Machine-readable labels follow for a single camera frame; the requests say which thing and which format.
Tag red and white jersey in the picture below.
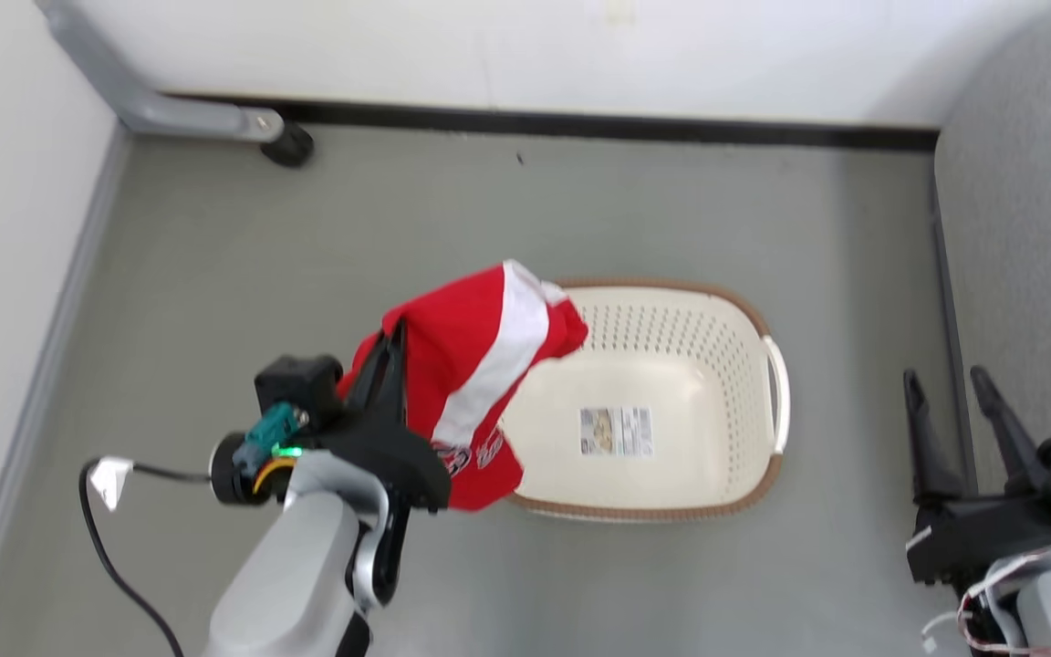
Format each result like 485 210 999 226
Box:
336 259 590 512

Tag printed label sticker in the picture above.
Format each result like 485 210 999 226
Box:
579 406 654 458

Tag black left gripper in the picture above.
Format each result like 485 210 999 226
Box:
305 319 452 514

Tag black caster wheel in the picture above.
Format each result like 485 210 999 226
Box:
258 121 316 169

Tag cream perforated laundry basket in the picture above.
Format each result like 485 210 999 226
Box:
498 278 791 523

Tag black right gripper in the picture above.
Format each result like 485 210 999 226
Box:
902 365 1051 587

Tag white cable tag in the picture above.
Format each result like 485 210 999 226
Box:
88 455 135 513

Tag grey metal frame leg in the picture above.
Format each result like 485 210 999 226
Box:
33 0 286 145

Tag teal cable connector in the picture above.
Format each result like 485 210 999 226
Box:
245 401 305 459

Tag thin black cable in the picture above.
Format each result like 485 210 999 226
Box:
78 459 216 657

